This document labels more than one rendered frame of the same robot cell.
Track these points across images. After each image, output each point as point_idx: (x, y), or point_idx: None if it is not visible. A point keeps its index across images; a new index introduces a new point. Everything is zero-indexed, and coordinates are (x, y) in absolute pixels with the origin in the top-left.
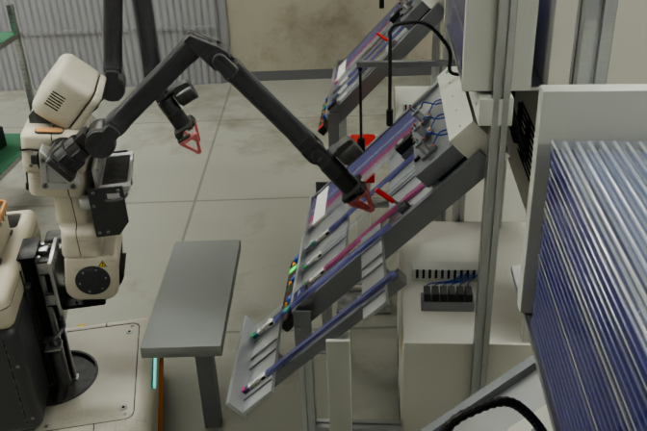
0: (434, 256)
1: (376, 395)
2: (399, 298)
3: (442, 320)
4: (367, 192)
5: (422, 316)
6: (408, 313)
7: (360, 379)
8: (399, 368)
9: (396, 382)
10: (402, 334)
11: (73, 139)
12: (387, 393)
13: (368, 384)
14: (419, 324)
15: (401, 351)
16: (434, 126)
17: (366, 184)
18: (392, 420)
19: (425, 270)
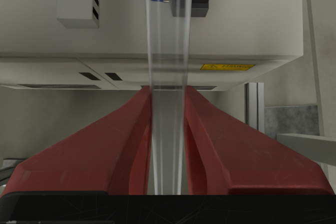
0: None
1: (96, 114)
2: (46, 72)
3: None
4: (259, 150)
5: (224, 16)
6: (212, 42)
7: (70, 132)
8: (123, 84)
9: (75, 93)
10: (266, 57)
11: None
12: (93, 103)
13: (78, 124)
14: (248, 23)
15: (206, 71)
16: None
17: (55, 173)
18: (250, 93)
19: None
